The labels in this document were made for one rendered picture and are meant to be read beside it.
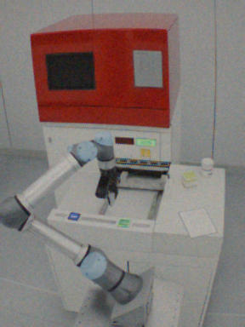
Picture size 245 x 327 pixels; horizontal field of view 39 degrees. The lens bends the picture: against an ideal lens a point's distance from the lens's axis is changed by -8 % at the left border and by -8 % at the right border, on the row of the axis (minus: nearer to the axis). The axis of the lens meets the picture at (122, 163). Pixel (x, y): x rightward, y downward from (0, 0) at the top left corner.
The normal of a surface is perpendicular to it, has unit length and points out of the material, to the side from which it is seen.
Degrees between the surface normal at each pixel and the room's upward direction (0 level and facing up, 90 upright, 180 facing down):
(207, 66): 90
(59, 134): 90
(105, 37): 90
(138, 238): 90
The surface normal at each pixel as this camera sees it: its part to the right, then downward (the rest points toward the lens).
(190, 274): -0.23, 0.51
